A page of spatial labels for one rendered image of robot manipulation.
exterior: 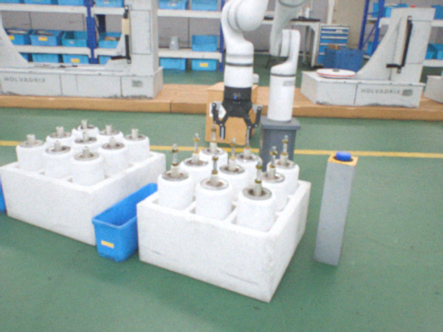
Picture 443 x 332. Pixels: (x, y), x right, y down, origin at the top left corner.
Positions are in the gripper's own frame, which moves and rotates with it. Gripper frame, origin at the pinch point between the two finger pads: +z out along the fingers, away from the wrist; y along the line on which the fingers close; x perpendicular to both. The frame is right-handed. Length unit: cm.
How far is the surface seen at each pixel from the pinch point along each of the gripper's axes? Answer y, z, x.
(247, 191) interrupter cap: 6.1, 9.6, -14.3
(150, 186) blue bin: -30.7, 24.7, 11.5
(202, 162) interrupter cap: -10.0, 10.0, 2.7
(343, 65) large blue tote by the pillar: 69, 23, 444
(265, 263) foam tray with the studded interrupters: 12.7, 23.5, -23.3
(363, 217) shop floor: 44, 35, 30
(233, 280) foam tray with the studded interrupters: 5.0, 31.6, -21.7
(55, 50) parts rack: -324, 19, 385
